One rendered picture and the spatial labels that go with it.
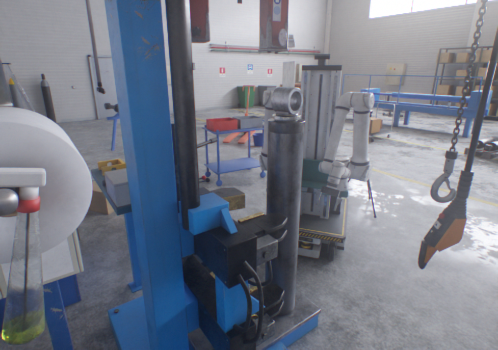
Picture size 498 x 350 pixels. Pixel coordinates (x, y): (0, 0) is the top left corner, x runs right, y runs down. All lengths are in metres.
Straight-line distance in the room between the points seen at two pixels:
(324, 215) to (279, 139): 1.57
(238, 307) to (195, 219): 0.47
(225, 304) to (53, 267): 0.73
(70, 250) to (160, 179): 0.48
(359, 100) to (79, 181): 2.10
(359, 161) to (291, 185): 0.96
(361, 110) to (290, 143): 0.92
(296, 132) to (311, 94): 1.20
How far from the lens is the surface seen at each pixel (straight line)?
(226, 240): 1.27
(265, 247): 1.39
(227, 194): 1.89
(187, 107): 1.19
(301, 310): 2.34
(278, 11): 1.56
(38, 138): 0.65
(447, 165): 1.34
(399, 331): 2.61
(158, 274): 1.54
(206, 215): 1.31
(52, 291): 1.25
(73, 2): 12.25
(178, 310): 1.72
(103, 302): 2.83
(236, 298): 1.47
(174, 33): 1.19
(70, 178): 0.67
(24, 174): 0.60
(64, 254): 1.02
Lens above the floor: 1.75
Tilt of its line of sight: 18 degrees down
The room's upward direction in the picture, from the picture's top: straight up
